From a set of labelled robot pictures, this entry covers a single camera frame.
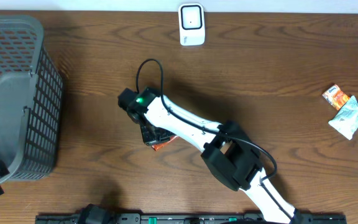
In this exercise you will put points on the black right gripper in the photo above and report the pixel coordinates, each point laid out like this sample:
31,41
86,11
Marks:
148,138

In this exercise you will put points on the red Top chocolate bar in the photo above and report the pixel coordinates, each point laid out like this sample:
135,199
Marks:
157,147

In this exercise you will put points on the orange tissue packet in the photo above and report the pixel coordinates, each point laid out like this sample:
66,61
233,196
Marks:
335,97

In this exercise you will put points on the teal wet wipes pack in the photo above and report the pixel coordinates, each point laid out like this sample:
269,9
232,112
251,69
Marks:
346,120

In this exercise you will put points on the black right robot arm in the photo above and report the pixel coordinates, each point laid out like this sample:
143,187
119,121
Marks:
231,157

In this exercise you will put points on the white barcode scanner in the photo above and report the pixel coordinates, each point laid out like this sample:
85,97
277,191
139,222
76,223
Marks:
191,24

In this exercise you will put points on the grey plastic basket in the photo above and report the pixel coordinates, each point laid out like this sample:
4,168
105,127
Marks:
31,92

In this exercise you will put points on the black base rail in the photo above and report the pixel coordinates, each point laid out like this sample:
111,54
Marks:
135,218

